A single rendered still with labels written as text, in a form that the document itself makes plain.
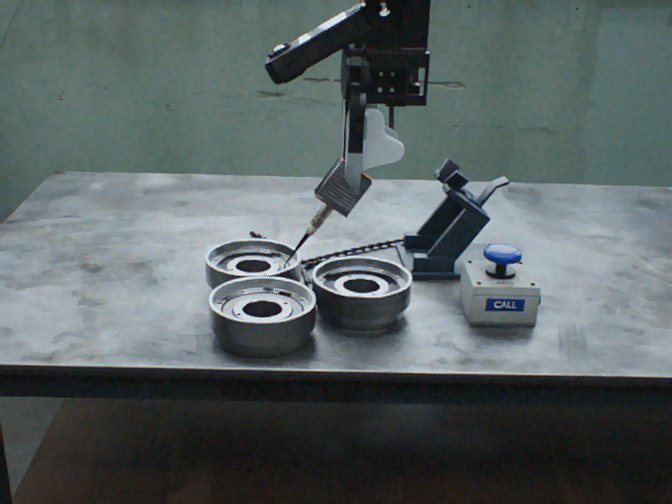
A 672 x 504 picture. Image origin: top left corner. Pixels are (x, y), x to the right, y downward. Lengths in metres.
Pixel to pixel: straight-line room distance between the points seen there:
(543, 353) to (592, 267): 0.25
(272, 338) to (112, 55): 1.81
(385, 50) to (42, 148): 1.89
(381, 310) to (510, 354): 0.13
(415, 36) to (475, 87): 1.66
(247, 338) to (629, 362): 0.37
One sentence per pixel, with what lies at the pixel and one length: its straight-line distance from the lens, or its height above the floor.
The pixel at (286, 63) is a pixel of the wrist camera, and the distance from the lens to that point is 0.84.
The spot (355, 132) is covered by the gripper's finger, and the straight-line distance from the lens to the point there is 0.83.
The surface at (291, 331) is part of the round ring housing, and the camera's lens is 0.79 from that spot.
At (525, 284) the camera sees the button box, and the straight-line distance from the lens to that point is 0.88.
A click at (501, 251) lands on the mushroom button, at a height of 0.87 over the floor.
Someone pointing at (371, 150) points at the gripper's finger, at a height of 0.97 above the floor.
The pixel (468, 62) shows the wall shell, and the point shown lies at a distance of 2.49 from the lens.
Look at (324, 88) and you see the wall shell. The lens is 2.46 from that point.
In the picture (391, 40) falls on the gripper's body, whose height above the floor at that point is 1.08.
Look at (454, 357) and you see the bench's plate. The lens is 0.82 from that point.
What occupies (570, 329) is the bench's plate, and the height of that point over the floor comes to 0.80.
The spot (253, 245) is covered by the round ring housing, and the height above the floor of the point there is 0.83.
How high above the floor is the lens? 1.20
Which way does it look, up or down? 23 degrees down
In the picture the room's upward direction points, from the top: 2 degrees clockwise
